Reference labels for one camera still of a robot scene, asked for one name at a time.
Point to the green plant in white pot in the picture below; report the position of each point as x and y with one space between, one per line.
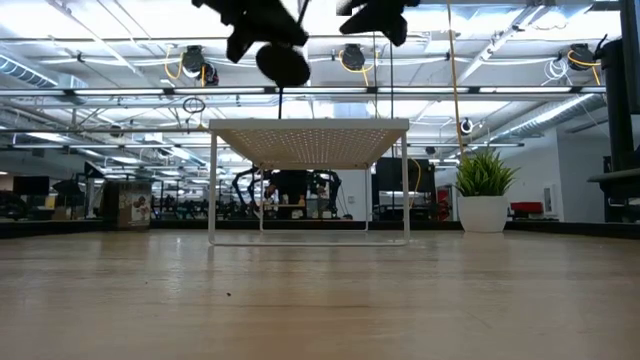
482 215

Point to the red sofa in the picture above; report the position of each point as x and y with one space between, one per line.
526 207

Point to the small black monitor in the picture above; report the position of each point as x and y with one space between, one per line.
30 185

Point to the grey desk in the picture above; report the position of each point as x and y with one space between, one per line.
617 197

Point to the black aluminium table frame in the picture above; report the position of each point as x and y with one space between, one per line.
50 227

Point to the white perforated metal shelf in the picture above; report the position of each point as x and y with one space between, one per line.
310 125

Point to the black television screen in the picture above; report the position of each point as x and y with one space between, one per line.
390 175

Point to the tin can with flower label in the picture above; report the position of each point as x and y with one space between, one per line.
120 205

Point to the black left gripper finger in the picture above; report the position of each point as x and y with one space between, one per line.
285 30

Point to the person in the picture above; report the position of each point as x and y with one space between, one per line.
287 192

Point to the background black robot arm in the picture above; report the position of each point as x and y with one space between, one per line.
327 187
245 185

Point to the black metal candlestick holder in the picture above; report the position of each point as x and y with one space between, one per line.
280 102
282 67

